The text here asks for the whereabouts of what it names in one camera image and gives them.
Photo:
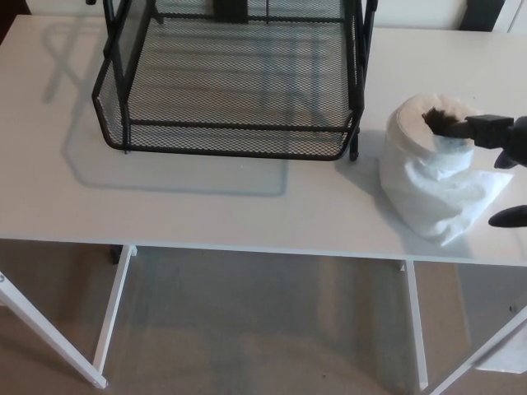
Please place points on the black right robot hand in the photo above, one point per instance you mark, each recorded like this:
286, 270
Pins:
514, 140

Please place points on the white toilet paper roll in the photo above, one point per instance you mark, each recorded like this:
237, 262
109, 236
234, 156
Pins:
416, 197

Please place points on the black mesh file tray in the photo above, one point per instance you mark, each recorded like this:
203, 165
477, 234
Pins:
230, 136

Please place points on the black background furniture piece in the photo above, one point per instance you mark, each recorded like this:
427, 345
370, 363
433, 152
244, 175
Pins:
479, 14

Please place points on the dark brown background furniture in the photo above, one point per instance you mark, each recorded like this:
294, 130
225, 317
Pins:
10, 8

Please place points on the white desk leg frame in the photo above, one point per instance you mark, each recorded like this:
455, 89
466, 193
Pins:
113, 308
416, 329

